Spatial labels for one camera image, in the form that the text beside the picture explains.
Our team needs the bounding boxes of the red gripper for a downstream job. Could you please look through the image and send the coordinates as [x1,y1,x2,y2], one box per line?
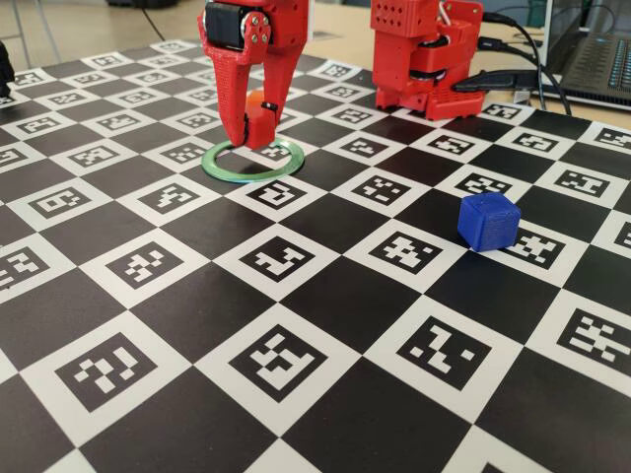
[196,0,312,147]

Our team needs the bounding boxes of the orange cube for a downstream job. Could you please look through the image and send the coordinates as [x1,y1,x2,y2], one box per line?
[245,89,267,118]

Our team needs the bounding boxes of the red cube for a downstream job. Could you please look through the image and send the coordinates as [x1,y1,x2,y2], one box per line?
[245,106,277,151]

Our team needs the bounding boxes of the blue cube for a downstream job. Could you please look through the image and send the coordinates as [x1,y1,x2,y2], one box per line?
[456,191,523,253]

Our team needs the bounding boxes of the black white marker mat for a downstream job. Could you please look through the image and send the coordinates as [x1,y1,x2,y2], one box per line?
[0,38,631,473]

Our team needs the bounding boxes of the black tripod leg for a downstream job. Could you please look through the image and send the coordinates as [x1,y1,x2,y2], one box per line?
[0,41,16,98]

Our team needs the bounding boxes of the dark laptop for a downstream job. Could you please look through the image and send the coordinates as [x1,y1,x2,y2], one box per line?
[544,0,631,110]

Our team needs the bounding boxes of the green ring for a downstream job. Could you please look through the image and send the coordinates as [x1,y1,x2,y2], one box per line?
[200,137,307,184]

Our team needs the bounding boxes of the black clamp handle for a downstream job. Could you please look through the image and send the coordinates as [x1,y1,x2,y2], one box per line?
[452,68,549,95]

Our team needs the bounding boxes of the black cable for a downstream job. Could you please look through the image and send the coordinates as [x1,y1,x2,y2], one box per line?
[481,12,548,113]
[477,36,574,117]

